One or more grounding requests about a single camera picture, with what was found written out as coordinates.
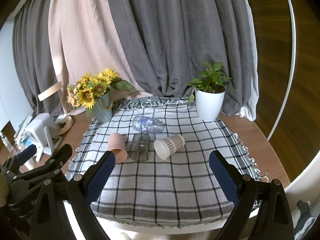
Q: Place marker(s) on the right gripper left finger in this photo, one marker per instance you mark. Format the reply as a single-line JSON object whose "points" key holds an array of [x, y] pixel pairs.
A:
{"points": [[84, 189]]}

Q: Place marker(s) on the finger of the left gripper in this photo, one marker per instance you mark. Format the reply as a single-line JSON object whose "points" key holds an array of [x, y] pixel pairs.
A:
{"points": [[21, 162], [53, 163]]}

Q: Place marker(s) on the green pothos plant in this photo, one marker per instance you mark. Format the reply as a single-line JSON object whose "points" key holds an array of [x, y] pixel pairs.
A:
{"points": [[213, 80]]}

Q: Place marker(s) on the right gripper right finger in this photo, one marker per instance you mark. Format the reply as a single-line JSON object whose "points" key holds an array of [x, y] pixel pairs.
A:
{"points": [[274, 220]]}

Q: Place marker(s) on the light blue ribbed vase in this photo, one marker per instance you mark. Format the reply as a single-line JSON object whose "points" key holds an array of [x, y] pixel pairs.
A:
{"points": [[102, 109]]}

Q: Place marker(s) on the beige pink curtain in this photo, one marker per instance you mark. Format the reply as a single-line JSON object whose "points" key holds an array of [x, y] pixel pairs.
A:
{"points": [[83, 39]]}

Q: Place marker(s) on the clear printed glass cup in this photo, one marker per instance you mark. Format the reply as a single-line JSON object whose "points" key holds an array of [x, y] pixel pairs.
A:
{"points": [[146, 124]]}

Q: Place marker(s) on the pink plastic cup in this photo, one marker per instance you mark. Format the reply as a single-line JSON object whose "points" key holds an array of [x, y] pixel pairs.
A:
{"points": [[117, 146]]}

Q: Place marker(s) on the patterned paper cup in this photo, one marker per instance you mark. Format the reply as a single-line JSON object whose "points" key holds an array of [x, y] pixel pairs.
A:
{"points": [[168, 146]]}

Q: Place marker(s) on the white plant pot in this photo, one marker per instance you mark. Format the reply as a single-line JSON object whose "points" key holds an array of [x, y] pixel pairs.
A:
{"points": [[208, 105]]}

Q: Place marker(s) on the sunflower bouquet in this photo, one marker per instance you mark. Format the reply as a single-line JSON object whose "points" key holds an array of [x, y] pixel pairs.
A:
{"points": [[90, 87]]}

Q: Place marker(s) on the grey curtain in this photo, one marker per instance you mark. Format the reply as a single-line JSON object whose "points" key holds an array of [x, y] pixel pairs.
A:
{"points": [[166, 43]]}

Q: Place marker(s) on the grey plaid tablecloth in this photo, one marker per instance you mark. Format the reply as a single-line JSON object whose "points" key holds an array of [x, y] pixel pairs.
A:
{"points": [[177, 192]]}

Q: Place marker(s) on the smoky transparent square cup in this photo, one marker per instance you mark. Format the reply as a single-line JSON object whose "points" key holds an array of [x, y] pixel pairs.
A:
{"points": [[138, 150]]}

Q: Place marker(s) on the wooden desk lamp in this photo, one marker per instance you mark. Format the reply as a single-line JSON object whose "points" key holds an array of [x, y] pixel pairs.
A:
{"points": [[64, 121]]}

